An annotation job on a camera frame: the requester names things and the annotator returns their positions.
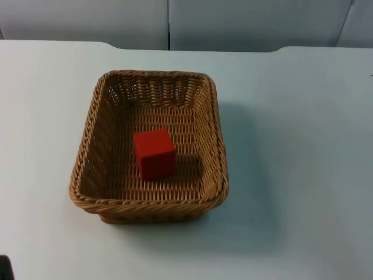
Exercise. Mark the red cube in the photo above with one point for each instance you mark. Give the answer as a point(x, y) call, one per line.
point(156, 157)

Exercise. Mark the pale brown wicker basket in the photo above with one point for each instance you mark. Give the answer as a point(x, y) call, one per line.
point(116, 163)

